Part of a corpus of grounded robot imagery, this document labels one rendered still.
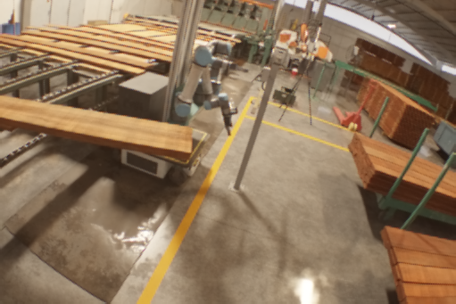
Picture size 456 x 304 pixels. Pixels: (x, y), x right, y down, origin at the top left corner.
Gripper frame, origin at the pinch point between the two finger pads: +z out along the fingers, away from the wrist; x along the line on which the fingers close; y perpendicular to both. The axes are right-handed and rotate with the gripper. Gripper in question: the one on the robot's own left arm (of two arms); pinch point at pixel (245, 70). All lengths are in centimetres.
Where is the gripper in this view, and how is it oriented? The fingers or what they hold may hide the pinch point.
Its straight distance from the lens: 205.8
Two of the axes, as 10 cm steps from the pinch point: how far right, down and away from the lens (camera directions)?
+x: 1.5, -1.2, 9.8
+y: 2.9, -9.4, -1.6
